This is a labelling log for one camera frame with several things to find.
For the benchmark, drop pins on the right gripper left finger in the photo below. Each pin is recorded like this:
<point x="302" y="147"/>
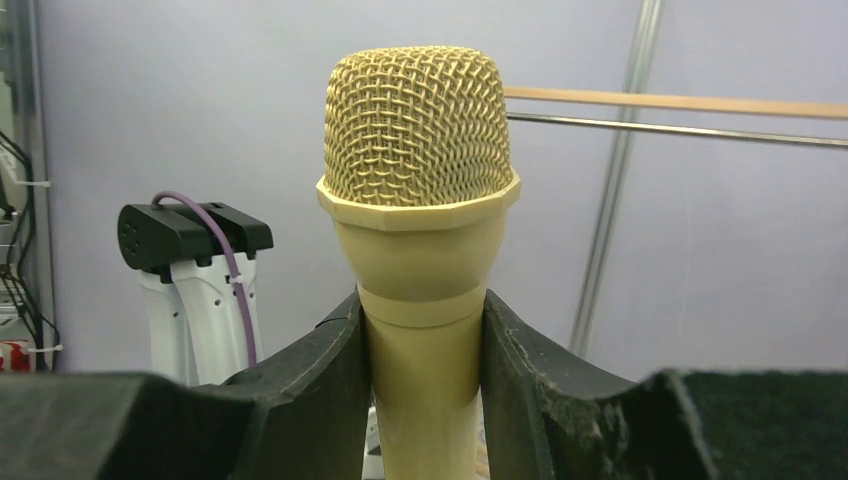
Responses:
<point x="299" y="414"/>

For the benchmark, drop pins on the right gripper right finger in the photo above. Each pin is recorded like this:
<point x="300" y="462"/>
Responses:
<point x="549" y="414"/>

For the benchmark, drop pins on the beige microphone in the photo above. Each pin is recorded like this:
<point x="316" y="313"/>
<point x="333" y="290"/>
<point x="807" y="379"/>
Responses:
<point x="418" y="183"/>

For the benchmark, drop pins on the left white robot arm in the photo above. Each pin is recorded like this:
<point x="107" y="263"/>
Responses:
<point x="201" y="304"/>

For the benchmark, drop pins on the wooden clothes rack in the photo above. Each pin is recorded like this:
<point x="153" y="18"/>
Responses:
<point x="827" y="111"/>

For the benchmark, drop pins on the metal clothes rail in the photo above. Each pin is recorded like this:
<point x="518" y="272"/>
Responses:
<point x="718" y="134"/>

